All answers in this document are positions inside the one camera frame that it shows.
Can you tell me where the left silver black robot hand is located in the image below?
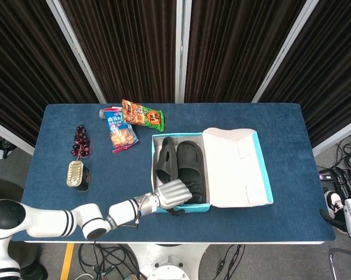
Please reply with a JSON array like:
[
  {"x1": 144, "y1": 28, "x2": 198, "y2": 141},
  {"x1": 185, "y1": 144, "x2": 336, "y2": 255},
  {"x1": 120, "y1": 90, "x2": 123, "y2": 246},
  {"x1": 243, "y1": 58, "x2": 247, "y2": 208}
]
[{"x1": 153, "y1": 179, "x2": 193, "y2": 217}]

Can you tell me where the black slipper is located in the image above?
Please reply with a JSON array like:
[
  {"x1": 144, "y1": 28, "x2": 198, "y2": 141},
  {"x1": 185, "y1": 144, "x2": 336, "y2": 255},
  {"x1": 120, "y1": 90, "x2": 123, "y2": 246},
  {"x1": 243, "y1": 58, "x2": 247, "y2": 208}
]
[
  {"x1": 154, "y1": 136, "x2": 180, "y2": 187},
  {"x1": 175, "y1": 141, "x2": 207, "y2": 204}
]

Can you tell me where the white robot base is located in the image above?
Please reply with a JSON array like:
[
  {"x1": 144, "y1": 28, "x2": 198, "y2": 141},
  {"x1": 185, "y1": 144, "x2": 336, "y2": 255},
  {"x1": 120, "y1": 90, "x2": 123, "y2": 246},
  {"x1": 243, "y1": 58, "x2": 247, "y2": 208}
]
[{"x1": 125, "y1": 243, "x2": 211, "y2": 280}]

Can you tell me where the light blue shoe box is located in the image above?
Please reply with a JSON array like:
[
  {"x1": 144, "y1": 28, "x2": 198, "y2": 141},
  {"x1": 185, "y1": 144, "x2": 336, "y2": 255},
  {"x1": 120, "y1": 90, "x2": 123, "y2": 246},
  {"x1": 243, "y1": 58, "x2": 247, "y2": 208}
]
[{"x1": 150, "y1": 127, "x2": 274, "y2": 214}]

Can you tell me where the white black sneaker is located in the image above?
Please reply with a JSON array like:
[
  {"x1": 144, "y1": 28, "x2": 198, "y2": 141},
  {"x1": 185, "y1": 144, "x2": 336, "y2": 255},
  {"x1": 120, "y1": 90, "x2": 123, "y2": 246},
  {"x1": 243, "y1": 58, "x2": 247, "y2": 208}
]
[{"x1": 324, "y1": 191, "x2": 348, "y2": 235}]

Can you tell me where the grey metal chair leg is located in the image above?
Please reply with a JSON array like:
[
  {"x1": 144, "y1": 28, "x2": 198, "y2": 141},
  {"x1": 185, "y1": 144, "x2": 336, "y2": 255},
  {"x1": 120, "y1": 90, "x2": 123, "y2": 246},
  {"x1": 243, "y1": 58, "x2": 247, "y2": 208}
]
[{"x1": 329, "y1": 247, "x2": 351, "y2": 280}]

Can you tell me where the blue felt table mat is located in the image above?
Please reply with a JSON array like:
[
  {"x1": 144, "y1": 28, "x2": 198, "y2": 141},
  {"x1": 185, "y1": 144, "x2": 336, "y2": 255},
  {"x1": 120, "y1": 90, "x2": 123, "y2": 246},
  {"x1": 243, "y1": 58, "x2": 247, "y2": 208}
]
[{"x1": 11, "y1": 102, "x2": 336, "y2": 243}]

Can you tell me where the blue cracker snack bag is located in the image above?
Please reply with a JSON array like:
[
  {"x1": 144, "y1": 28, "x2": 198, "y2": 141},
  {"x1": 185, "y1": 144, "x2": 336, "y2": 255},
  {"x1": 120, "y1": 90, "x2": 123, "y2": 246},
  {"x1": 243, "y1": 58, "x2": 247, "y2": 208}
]
[{"x1": 103, "y1": 107, "x2": 140, "y2": 155}]

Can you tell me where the orange green snack bag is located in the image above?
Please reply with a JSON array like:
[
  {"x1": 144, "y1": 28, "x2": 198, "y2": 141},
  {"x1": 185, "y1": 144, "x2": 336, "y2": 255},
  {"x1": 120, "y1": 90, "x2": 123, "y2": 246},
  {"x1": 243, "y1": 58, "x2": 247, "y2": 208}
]
[{"x1": 121, "y1": 99, "x2": 166, "y2": 132}]

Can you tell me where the gold lid tin can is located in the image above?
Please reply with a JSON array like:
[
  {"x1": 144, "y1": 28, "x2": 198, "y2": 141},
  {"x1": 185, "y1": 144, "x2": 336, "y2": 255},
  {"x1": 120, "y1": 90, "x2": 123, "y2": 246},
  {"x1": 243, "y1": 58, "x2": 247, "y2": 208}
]
[{"x1": 65, "y1": 160, "x2": 91, "y2": 193}]

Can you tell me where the dark red grape bunch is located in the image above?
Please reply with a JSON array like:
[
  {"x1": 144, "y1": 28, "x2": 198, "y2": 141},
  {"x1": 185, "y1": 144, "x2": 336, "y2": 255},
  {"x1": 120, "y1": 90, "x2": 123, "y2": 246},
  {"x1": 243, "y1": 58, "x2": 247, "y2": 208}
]
[{"x1": 71, "y1": 124, "x2": 92, "y2": 160}]

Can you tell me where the yellow floor tape strip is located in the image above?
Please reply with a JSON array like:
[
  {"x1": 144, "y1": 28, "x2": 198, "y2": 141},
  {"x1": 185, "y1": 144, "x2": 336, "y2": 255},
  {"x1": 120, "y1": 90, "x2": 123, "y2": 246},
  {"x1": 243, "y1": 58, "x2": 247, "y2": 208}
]
[{"x1": 60, "y1": 243, "x2": 76, "y2": 280}]

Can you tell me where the black pleated curtain panel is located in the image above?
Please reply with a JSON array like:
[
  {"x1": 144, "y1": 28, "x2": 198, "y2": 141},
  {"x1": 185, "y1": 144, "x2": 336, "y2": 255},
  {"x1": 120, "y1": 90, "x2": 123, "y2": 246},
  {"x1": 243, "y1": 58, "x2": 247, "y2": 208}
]
[
  {"x1": 61, "y1": 0, "x2": 178, "y2": 103},
  {"x1": 0, "y1": 0, "x2": 99, "y2": 146},
  {"x1": 259, "y1": 0, "x2": 351, "y2": 146},
  {"x1": 184, "y1": 0, "x2": 306, "y2": 103}
]

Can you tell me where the black floor cable bundle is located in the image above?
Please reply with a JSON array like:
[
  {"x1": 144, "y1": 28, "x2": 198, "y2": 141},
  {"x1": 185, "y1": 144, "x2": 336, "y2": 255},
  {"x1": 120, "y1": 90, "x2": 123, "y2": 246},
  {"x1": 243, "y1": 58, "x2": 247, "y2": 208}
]
[
  {"x1": 0, "y1": 127, "x2": 18, "y2": 160},
  {"x1": 213, "y1": 244, "x2": 246, "y2": 280},
  {"x1": 332, "y1": 132, "x2": 351, "y2": 173},
  {"x1": 77, "y1": 243, "x2": 143, "y2": 280}
]

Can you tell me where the grey partition frame post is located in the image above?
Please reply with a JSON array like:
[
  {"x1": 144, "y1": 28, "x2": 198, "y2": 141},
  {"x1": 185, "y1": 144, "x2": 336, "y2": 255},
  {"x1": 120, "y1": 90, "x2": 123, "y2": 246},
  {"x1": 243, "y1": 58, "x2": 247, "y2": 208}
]
[
  {"x1": 46, "y1": 0, "x2": 107, "y2": 104},
  {"x1": 251, "y1": 0, "x2": 321, "y2": 103},
  {"x1": 0, "y1": 116, "x2": 35, "y2": 155},
  {"x1": 312, "y1": 115, "x2": 351, "y2": 157},
  {"x1": 175, "y1": 0, "x2": 193, "y2": 103}
]

